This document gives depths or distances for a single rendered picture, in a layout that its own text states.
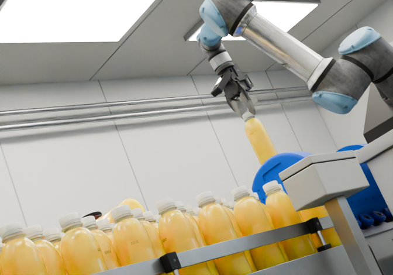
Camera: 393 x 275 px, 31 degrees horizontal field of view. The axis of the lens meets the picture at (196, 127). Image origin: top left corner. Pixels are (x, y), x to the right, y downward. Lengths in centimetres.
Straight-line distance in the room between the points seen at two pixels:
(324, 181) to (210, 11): 69
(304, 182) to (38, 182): 432
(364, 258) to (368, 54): 66
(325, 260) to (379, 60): 67
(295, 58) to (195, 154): 481
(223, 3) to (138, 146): 447
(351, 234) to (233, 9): 76
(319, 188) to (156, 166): 490
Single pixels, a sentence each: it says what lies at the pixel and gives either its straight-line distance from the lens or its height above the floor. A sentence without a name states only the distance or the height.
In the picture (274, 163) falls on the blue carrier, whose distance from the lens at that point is 212.
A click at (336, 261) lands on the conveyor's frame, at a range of 175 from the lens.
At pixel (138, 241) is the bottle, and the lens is 137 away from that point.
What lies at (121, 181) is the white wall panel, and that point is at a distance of 620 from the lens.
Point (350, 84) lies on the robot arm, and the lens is 206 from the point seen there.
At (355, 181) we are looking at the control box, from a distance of 175.
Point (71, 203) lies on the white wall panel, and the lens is 587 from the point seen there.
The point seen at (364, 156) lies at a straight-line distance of 212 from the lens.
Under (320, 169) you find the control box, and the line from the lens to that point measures 165.
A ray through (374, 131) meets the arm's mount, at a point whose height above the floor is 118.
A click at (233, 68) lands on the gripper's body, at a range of 259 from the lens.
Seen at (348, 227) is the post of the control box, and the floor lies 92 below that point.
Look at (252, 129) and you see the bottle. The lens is 249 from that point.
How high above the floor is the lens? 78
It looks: 17 degrees up
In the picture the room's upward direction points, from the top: 23 degrees counter-clockwise
